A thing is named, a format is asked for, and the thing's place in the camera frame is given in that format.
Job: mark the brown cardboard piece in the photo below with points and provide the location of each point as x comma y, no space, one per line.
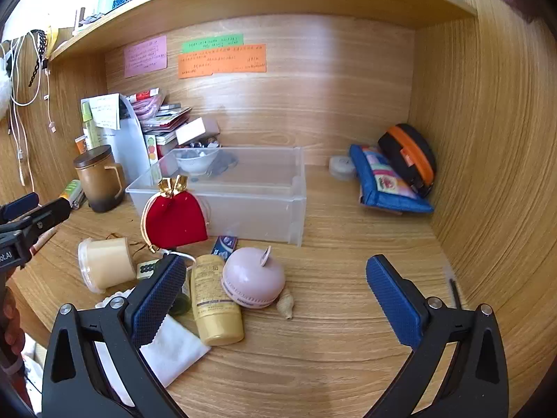
98,183

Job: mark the white paper note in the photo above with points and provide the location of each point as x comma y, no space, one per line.
104,111

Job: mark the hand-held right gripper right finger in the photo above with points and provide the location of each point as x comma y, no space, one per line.
391,300

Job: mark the white cardboard box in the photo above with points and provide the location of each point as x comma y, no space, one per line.
196,130

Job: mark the pink round gadget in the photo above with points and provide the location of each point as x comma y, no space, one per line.
254,276

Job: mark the small white round container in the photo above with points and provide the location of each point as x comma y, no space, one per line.
341,167

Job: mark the blue fabric pouch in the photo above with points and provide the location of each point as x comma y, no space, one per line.
383,183

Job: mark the green white tube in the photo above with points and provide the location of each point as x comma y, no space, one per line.
69,191

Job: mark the translucent cream jar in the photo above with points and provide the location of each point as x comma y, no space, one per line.
108,265

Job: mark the orange paper note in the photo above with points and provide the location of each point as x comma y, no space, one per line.
222,63

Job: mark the dark green small jar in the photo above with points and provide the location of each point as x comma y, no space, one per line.
180,305

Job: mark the pink paper note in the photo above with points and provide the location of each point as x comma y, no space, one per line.
146,56

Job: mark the small blue packet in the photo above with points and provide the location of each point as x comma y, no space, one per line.
224,244

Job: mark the person's left hand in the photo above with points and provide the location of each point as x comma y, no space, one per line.
8,331

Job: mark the white cloth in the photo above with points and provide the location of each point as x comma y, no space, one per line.
174,348

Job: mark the green paper note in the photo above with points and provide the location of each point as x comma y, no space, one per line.
213,43

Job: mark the green slim bottle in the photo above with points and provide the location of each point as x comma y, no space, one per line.
90,126

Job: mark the green cups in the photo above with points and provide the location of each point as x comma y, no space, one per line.
108,0

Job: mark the green dotted mahjong tile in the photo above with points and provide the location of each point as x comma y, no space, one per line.
146,268

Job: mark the white bowl of beads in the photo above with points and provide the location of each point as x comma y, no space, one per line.
198,161

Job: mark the clear plastic storage box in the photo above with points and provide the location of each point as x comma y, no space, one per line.
261,183

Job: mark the yellow sunscreen bottle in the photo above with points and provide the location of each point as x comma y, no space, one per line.
213,305

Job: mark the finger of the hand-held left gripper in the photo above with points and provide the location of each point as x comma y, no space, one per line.
48,215
21,206

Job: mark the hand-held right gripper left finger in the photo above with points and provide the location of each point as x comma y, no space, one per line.
159,300

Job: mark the beige seashell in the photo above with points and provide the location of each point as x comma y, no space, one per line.
286,307

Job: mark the black orange zip case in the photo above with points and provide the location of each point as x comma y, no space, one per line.
409,148

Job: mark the stack of books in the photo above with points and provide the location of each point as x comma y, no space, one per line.
172,126

